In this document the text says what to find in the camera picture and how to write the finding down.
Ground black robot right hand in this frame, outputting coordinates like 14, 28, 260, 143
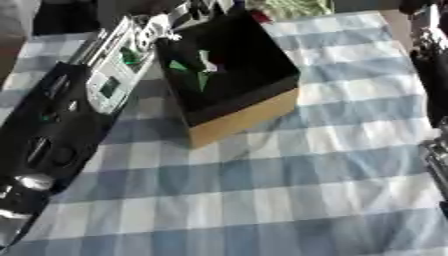
397, 0, 448, 15

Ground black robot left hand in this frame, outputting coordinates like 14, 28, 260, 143
169, 0, 249, 33

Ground tan cardboard box black inside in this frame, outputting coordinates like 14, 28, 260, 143
152, 7, 303, 150

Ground small red object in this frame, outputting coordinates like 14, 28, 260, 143
250, 9, 275, 25

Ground green block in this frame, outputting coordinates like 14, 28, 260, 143
166, 59, 191, 73

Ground green and white object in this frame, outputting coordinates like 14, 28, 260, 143
194, 49, 221, 93

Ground green patterned bag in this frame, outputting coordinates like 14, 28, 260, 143
262, 0, 336, 21

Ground black chair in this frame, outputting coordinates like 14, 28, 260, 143
31, 0, 102, 36

